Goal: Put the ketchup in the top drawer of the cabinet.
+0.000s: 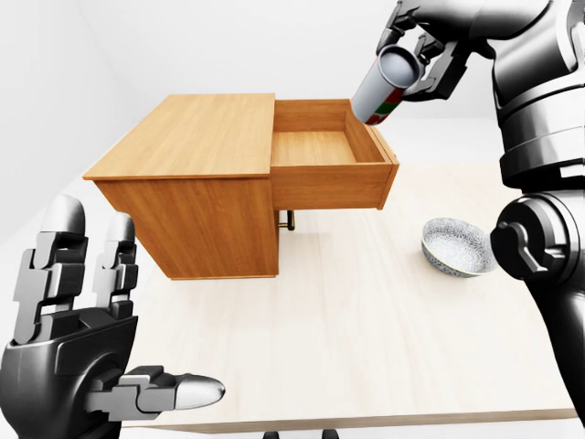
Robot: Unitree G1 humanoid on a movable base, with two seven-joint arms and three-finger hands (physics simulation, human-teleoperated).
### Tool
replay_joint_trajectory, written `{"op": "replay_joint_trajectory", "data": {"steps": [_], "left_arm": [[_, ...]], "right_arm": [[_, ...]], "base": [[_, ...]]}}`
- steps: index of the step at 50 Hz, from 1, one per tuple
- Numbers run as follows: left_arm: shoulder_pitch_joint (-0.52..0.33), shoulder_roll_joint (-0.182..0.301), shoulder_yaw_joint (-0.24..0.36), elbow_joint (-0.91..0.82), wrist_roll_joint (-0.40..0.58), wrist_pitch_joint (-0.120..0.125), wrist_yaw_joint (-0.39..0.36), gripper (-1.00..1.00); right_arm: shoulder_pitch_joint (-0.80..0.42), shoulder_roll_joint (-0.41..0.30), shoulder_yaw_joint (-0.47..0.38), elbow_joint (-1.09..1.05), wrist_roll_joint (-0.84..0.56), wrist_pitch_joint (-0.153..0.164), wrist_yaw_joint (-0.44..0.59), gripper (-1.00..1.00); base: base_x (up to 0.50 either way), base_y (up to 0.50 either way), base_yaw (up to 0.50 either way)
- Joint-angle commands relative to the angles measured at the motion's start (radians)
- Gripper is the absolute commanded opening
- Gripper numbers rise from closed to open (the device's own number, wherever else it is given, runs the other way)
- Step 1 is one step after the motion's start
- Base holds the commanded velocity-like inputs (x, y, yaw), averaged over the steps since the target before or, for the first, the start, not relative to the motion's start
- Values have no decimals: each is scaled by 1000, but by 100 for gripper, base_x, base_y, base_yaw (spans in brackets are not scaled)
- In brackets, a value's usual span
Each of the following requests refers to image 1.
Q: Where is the grey ketchup bottle red label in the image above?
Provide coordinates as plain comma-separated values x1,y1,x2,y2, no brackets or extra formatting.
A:
350,44,427,128

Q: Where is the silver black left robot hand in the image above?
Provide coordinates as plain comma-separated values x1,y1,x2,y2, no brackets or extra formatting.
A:
0,194,227,439

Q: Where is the patterned grey bowl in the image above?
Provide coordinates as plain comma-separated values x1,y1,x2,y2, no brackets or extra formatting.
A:
420,217,496,278

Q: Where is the wooden cabinet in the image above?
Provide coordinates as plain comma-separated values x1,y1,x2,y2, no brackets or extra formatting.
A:
81,92,281,281

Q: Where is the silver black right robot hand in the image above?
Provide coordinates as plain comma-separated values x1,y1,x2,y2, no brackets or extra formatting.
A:
374,0,472,102

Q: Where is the open wooden drawer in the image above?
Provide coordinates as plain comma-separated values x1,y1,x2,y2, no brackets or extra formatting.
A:
270,98,400,212

